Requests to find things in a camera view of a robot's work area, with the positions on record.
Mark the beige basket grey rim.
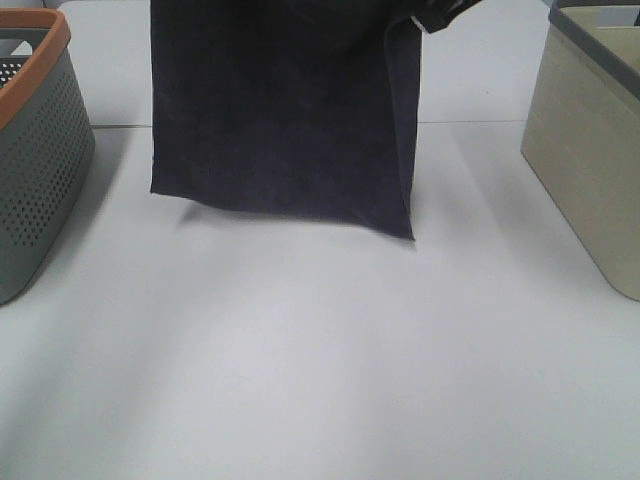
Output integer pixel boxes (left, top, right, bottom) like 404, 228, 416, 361
521, 1, 639, 299

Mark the dark grey towel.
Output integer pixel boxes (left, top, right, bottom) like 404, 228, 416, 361
150, 1, 421, 239

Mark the grey perforated basket orange rim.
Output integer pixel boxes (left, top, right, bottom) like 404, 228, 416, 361
1, 8, 95, 303

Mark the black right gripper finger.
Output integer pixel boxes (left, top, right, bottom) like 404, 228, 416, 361
411, 0, 481, 34

